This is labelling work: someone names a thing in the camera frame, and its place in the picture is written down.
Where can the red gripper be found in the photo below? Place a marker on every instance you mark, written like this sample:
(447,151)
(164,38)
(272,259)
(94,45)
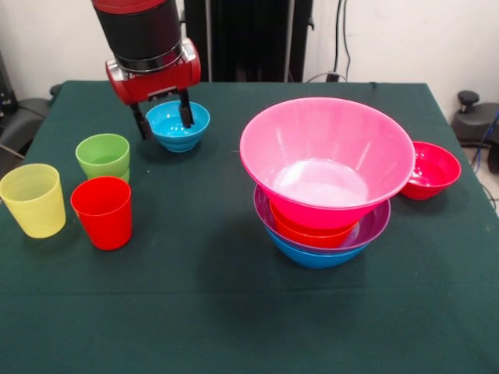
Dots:
(156,83)

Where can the small blue bowl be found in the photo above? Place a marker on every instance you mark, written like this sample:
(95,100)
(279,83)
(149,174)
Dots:
(177,134)

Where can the large pink bowl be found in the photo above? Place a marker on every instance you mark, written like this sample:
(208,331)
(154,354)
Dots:
(327,148)
(316,216)

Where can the orange bowl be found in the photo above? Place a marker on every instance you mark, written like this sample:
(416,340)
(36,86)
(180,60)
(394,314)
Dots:
(308,235)

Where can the purple bowl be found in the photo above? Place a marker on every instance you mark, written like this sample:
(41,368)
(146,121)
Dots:
(374,231)

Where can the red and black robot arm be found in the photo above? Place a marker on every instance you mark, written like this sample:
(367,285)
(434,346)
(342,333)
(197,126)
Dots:
(140,31)

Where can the green cup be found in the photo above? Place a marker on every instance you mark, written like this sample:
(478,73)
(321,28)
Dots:
(102,156)

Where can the red cup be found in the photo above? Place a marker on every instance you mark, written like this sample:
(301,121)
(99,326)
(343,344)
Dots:
(105,222)

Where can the dark grey chair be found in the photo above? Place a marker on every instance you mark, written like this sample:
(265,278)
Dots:
(23,121)

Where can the yellow cup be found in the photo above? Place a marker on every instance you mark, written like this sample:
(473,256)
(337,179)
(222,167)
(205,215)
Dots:
(35,210)

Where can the dark green tablecloth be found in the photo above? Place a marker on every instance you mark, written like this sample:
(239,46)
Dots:
(195,311)

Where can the large blue bowl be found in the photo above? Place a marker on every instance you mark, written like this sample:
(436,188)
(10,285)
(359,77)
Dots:
(317,259)

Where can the crimson bowl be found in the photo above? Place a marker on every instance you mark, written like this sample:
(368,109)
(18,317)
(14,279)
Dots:
(436,175)

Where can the black rounded floor base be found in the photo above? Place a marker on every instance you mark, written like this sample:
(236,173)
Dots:
(473,121)

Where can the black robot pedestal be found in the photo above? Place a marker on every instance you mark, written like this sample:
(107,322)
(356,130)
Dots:
(249,39)

